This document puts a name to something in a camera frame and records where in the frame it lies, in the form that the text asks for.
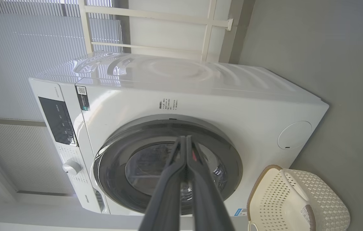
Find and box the white window blind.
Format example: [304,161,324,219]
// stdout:
[0,0,123,122]
[0,124,74,195]

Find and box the white washer dial knob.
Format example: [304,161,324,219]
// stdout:
[62,159,82,176]

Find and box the black round glass washer door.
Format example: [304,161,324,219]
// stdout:
[93,119,243,215]

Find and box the white metal rack frame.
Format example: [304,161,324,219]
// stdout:
[78,0,234,63]

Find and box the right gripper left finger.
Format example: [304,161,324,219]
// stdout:
[138,136,188,231]

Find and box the white front-load washing machine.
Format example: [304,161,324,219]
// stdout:
[29,51,329,222]

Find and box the round white filter cover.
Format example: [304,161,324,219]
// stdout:
[277,121,313,150]

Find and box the cream perforated laundry basket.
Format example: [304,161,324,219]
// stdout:
[246,165,351,231]

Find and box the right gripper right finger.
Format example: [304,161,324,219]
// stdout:
[186,136,236,231]

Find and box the black QR code sticker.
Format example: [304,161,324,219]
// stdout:
[76,86,91,111]

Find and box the basket product label sticker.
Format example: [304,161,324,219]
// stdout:
[299,205,312,229]

